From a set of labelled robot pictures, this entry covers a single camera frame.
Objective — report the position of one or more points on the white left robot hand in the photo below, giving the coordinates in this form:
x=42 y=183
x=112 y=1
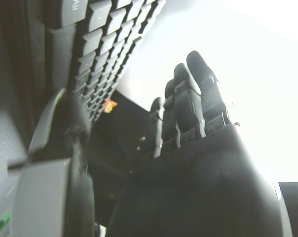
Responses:
x=200 y=192

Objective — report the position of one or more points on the black computer keyboard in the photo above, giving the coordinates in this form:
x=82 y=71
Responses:
x=109 y=49

